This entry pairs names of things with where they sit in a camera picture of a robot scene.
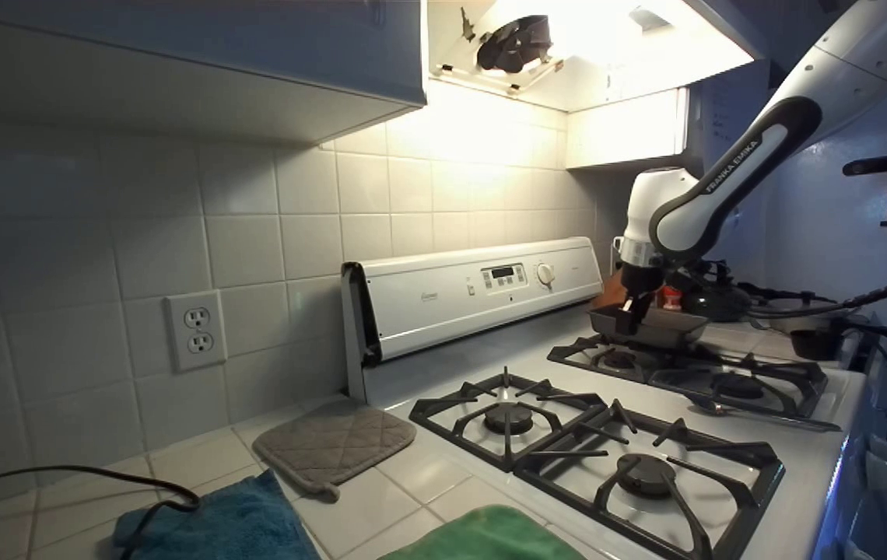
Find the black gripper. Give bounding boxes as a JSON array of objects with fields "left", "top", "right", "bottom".
[{"left": 609, "top": 258, "right": 698, "bottom": 334}]

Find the black cast iron stove grate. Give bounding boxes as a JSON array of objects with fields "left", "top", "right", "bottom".
[
  {"left": 546, "top": 334, "right": 831, "bottom": 423},
  {"left": 407, "top": 367, "right": 788, "bottom": 560}
]

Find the stove clock display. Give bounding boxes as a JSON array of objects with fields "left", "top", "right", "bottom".
[{"left": 480, "top": 262, "right": 530, "bottom": 293}]

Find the white gas stove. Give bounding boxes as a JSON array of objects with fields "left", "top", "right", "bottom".
[{"left": 340, "top": 234, "right": 873, "bottom": 560}]

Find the black kettle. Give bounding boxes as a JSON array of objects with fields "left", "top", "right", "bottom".
[{"left": 685, "top": 258, "right": 759, "bottom": 324}]

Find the white range hood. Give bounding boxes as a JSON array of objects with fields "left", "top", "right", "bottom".
[{"left": 424, "top": 0, "right": 764, "bottom": 115}]

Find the green cloth towel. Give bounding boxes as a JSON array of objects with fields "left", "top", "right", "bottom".
[{"left": 383, "top": 505, "right": 586, "bottom": 560}]

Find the black range hood fan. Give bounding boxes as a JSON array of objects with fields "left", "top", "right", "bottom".
[{"left": 472, "top": 12, "right": 553, "bottom": 74}]

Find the grey quilted pot holder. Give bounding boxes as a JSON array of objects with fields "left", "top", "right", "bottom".
[{"left": 253, "top": 401, "right": 422, "bottom": 505}]

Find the blue cloth towel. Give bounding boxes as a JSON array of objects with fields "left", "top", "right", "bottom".
[{"left": 112, "top": 471, "right": 322, "bottom": 560}]

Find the upper wall cabinet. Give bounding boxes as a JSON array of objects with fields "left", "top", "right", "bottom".
[
  {"left": 565, "top": 87, "right": 693, "bottom": 173},
  {"left": 0, "top": 0, "right": 429, "bottom": 149}
]

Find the white wall power outlet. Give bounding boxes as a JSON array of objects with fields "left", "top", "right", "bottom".
[{"left": 162, "top": 289, "right": 232, "bottom": 373}]

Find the thin black counter cable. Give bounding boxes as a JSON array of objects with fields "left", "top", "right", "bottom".
[{"left": 0, "top": 464, "right": 203, "bottom": 560}]

